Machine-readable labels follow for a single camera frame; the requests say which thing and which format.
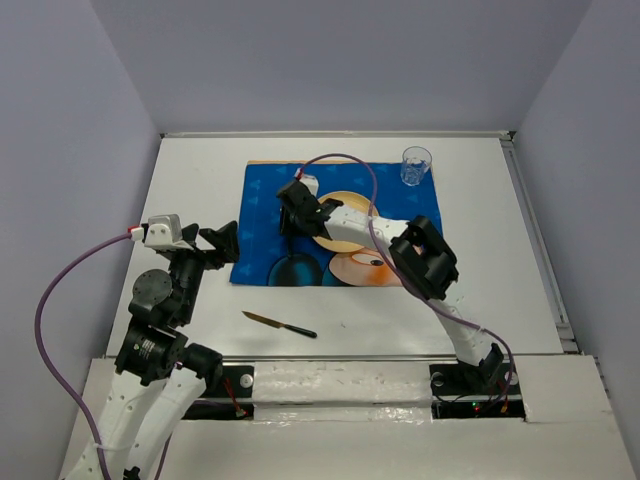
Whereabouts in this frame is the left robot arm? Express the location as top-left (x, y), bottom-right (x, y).
top-left (67, 214), bottom-right (240, 479)

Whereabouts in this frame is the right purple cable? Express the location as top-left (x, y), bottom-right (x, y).
top-left (298, 152), bottom-right (515, 406)

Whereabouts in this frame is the clear drinking glass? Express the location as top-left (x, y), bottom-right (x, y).
top-left (400, 146), bottom-right (432, 187)

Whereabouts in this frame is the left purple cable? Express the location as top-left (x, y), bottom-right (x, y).
top-left (33, 233), bottom-right (171, 480)

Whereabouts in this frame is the gold fork green handle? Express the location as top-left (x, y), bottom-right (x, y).
top-left (286, 236), bottom-right (295, 258)

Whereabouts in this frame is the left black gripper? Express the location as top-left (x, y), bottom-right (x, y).
top-left (167, 218), bottom-right (241, 322)

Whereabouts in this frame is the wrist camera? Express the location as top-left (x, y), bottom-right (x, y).
top-left (127, 214), bottom-right (194, 252)
top-left (297, 174), bottom-right (319, 196)

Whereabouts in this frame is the gold knife green handle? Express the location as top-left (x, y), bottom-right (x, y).
top-left (242, 311), bottom-right (317, 339)

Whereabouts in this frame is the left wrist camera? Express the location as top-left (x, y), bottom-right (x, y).
top-left (127, 214), bottom-right (194, 252)

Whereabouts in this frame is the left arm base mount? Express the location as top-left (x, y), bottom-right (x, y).
top-left (183, 364), bottom-right (255, 421)

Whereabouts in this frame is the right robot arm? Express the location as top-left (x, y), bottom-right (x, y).
top-left (276, 179), bottom-right (504, 392)

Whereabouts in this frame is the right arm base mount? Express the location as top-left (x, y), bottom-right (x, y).
top-left (429, 362), bottom-right (526, 420)

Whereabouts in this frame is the yellow plate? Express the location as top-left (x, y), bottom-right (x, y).
top-left (313, 191), bottom-right (370, 253)

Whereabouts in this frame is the purple cable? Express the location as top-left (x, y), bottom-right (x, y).
top-left (298, 152), bottom-right (515, 406)
top-left (33, 233), bottom-right (171, 480)

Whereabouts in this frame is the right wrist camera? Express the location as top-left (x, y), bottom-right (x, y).
top-left (297, 174), bottom-right (319, 196)

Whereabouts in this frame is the blue cartoon placemat cloth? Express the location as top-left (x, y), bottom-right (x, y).
top-left (231, 162), bottom-right (442, 287)

